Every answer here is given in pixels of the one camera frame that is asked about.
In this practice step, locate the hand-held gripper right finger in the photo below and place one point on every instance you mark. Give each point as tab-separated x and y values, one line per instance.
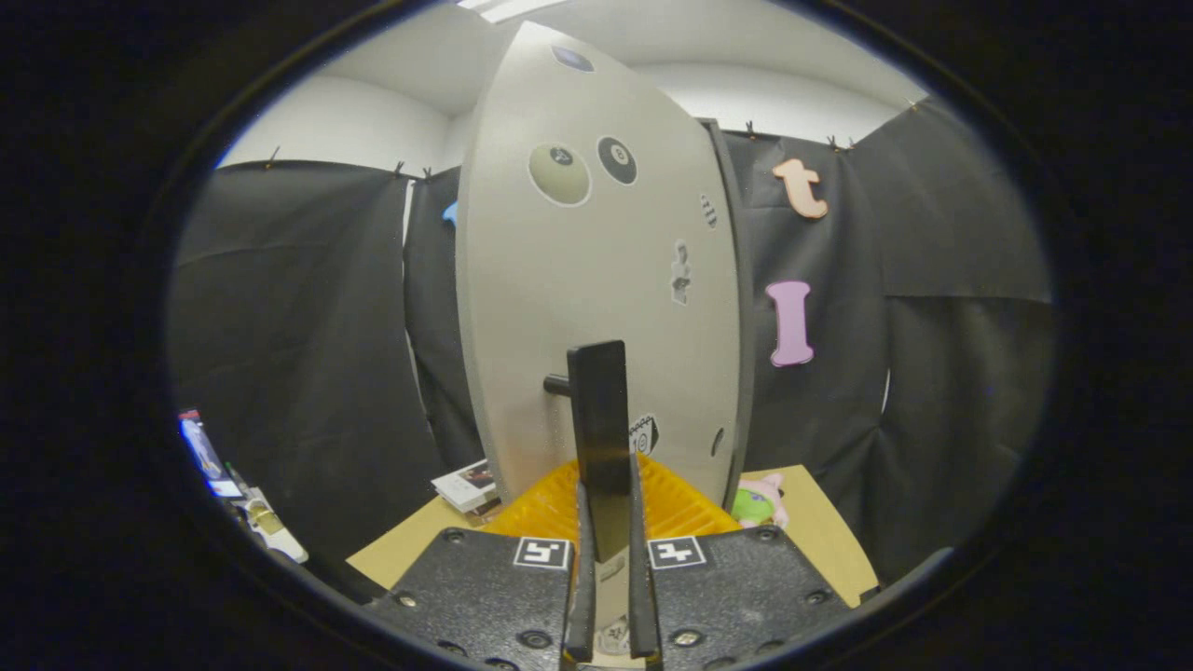
746	596

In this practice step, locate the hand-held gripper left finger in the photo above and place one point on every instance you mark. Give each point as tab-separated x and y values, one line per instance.
475	596

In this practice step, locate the light grey shoe cabinet door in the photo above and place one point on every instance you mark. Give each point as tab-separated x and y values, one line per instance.
559	280

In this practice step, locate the green and pink plush toy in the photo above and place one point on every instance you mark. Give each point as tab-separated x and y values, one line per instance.
757	503

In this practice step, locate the tan wooden floor board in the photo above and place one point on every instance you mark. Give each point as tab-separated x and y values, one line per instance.
820	531

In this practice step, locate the stack of printed booklets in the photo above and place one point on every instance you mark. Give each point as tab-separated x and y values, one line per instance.
466	486

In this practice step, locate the black backdrop cloth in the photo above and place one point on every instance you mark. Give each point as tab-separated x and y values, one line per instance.
308	354

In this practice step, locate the long ceiling light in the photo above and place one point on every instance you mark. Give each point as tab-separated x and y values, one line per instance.
508	7

